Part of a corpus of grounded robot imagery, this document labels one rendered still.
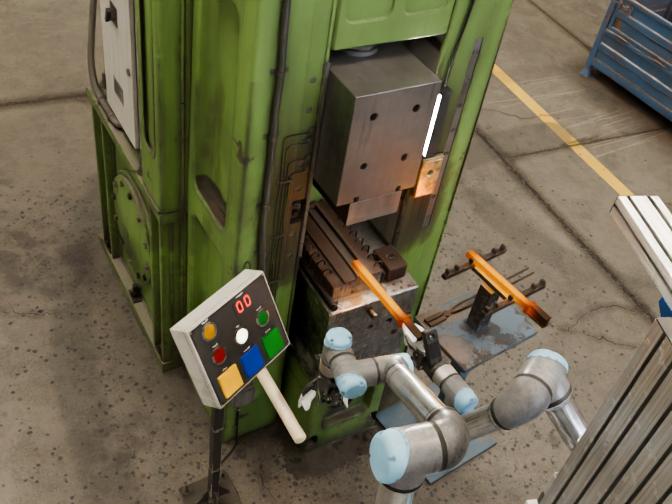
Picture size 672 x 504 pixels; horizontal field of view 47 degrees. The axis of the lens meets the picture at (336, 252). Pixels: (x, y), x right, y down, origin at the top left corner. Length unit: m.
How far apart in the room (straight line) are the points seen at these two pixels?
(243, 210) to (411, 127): 0.58
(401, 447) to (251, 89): 1.05
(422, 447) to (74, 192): 3.19
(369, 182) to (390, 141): 0.15
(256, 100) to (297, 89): 0.13
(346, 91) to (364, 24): 0.19
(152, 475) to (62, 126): 2.50
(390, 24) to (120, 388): 2.08
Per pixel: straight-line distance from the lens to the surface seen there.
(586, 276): 4.65
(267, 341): 2.45
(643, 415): 1.46
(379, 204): 2.53
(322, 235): 2.88
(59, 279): 4.10
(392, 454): 1.76
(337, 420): 3.37
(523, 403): 2.16
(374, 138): 2.33
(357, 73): 2.30
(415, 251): 3.09
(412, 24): 2.37
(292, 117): 2.31
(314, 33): 2.20
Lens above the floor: 2.91
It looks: 43 degrees down
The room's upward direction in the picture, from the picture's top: 11 degrees clockwise
